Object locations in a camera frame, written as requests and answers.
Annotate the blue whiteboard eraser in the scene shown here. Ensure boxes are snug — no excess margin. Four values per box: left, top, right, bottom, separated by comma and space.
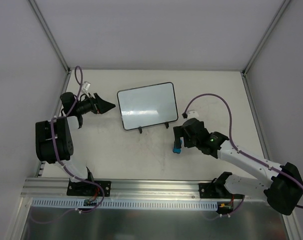
172, 139, 183, 154

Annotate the small black-framed whiteboard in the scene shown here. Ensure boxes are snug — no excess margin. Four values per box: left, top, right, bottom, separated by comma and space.
117, 82, 179, 131

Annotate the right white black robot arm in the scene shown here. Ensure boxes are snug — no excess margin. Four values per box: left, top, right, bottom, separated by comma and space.
173, 118, 303, 216

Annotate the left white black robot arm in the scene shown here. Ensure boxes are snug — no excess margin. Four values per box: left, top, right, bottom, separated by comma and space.
35, 92, 116, 195

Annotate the black metal whiteboard stand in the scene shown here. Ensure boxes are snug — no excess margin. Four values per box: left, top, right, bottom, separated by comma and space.
137, 121, 170, 134

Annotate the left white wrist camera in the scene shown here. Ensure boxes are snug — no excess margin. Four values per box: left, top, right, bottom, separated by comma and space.
81, 81, 91, 94

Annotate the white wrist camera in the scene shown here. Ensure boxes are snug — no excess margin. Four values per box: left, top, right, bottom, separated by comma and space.
81, 81, 91, 94
182, 109, 199, 119

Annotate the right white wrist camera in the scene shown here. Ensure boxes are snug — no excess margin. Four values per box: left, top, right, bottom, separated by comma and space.
182, 109, 199, 119

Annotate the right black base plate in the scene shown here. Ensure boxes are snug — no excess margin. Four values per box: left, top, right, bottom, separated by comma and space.
198, 182, 232, 199

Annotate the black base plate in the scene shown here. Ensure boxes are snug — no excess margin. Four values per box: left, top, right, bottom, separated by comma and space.
66, 180, 112, 197
198, 182, 232, 199

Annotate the left aluminium frame post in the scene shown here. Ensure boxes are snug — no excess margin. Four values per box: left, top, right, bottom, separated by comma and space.
27, 0, 71, 73

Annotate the aluminium frame post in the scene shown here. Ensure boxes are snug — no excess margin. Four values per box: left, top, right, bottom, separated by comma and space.
27, 0, 71, 73
242, 0, 292, 75

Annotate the right aluminium frame post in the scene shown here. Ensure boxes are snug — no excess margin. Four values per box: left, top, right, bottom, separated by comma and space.
242, 0, 292, 75

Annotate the aluminium mounting rail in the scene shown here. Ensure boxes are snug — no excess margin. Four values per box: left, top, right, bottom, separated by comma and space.
20, 176, 290, 201

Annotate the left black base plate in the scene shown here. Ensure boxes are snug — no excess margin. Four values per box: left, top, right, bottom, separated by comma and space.
66, 180, 112, 197

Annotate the white slotted cable duct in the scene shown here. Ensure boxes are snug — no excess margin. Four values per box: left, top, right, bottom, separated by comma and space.
31, 198, 219, 212

